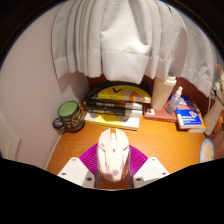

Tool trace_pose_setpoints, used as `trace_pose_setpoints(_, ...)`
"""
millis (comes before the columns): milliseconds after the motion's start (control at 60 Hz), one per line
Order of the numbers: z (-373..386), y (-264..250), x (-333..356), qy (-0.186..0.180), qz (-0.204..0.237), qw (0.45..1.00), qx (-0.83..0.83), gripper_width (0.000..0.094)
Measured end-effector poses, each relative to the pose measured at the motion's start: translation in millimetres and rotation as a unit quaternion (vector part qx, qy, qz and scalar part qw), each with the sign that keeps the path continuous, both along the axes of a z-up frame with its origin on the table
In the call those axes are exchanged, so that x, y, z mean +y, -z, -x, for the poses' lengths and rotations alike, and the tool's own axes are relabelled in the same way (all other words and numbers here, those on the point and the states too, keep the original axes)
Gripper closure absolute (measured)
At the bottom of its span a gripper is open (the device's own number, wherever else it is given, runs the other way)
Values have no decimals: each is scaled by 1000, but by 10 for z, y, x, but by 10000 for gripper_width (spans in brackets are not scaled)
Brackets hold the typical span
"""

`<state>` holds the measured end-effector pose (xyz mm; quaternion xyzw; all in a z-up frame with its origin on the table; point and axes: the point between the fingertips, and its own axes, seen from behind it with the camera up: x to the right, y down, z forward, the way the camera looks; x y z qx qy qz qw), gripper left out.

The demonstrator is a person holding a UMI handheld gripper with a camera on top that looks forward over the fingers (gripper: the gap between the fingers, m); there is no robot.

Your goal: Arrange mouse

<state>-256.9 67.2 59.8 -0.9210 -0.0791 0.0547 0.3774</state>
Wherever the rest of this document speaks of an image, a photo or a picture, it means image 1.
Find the dark mug with green inside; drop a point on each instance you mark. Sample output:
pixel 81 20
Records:
pixel 70 116

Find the pink computer mouse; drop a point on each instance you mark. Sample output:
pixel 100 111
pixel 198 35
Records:
pixel 112 155

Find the white framed wall panel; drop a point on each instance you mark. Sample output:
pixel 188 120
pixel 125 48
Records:
pixel 8 140

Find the red-brown book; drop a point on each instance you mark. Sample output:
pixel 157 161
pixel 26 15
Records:
pixel 156 116

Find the cream tumbler bottle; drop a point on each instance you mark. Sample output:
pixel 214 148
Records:
pixel 161 93

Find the white ceramic vase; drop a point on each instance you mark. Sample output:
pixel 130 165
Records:
pixel 213 118

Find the blue book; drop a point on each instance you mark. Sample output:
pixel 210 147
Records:
pixel 190 115

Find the white pleated curtain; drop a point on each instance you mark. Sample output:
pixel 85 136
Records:
pixel 126 33

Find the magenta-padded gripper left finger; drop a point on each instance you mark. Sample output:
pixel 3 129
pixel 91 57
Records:
pixel 75 171

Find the round blue-rimmed cartoon mouse pad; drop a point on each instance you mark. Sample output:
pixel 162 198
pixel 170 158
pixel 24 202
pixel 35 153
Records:
pixel 207 150

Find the yellow and black book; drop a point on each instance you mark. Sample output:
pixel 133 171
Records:
pixel 126 94

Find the small clear spray bottle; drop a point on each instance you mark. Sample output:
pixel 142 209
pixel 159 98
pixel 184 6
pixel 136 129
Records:
pixel 173 103

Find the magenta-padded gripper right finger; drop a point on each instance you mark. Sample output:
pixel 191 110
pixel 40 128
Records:
pixel 150 170

